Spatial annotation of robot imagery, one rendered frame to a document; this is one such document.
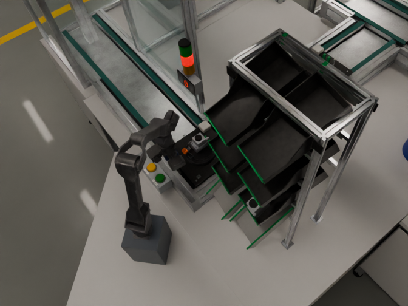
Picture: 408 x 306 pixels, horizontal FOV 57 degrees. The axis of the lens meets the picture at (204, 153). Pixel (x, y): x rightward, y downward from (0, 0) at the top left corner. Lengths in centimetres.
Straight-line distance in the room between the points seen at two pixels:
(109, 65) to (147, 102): 37
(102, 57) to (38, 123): 129
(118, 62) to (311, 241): 139
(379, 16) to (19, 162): 271
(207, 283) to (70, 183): 166
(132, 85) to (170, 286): 106
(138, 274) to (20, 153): 192
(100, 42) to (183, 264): 140
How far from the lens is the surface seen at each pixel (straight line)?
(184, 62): 152
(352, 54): 220
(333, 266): 163
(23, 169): 320
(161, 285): 160
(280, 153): 101
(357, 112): 97
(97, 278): 168
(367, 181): 182
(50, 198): 297
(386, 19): 246
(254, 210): 124
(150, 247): 144
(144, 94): 201
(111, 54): 227
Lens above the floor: 240
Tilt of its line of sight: 58 degrees down
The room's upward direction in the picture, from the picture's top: 9 degrees counter-clockwise
